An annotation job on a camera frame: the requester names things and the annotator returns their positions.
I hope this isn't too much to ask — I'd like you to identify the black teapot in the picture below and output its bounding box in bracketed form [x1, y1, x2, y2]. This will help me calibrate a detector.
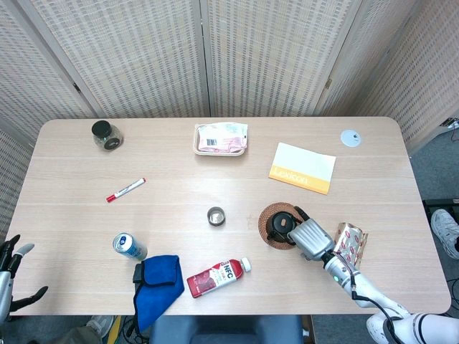
[267, 210, 301, 247]

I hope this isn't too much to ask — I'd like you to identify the grey round cable grommet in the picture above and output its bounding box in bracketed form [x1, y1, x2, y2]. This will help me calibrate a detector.
[340, 129, 362, 148]

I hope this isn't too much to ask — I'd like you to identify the black metal frame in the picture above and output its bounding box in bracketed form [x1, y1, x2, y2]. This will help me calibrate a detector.
[422, 198, 459, 216]

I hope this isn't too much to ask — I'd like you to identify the pink white snack packet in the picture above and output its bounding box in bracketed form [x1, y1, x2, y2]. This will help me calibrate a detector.
[197, 122, 249, 153]

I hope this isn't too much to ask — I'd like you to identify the beige food tray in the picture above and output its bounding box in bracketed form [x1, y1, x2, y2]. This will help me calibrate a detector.
[194, 123, 247, 157]

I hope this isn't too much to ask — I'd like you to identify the red white marker pen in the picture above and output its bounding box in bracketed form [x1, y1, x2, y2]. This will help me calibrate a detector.
[105, 177, 147, 204]

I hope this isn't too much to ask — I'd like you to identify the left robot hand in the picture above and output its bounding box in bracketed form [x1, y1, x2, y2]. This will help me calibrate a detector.
[0, 234, 49, 323]

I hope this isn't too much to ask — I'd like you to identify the yellow white Lexicon book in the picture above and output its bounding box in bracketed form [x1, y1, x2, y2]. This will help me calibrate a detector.
[268, 142, 337, 196]

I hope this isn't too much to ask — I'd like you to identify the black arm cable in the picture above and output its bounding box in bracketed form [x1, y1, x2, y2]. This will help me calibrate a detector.
[350, 274, 402, 344]

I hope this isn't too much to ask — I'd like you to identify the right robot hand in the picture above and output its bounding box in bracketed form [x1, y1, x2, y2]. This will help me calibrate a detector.
[286, 206, 336, 262]

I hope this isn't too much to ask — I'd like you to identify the blue folded cloth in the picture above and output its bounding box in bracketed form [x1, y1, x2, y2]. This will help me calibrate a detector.
[132, 254, 186, 333]

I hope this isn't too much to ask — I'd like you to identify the white sneaker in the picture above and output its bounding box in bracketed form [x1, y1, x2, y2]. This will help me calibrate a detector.
[430, 209, 459, 259]

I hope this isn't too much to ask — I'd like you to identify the glass jar black lid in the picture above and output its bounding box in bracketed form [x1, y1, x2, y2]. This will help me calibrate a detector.
[91, 120, 124, 151]

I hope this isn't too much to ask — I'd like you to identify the small dark teacup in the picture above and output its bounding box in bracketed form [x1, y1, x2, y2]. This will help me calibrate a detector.
[207, 206, 227, 228]

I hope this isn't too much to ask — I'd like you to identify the red NFC juice bottle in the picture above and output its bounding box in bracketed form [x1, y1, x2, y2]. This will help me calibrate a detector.
[186, 257, 252, 299]

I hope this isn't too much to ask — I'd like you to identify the grey sneaker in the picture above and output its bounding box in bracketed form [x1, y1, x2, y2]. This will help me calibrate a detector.
[85, 314, 114, 338]

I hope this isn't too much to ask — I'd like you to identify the light blue drink can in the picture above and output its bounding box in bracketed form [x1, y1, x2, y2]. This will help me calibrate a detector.
[113, 231, 148, 262]

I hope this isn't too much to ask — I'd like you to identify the brown round woven coaster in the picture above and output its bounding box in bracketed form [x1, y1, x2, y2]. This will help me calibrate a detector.
[257, 202, 306, 252]

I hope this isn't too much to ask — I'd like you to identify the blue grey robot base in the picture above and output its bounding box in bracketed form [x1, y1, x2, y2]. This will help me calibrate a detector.
[148, 315, 304, 344]

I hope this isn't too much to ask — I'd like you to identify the beige woven folding screen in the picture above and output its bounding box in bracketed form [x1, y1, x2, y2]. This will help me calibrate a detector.
[0, 0, 459, 237]

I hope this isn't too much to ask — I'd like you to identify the gold red snack packet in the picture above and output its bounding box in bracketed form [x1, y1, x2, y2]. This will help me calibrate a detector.
[333, 221, 369, 269]

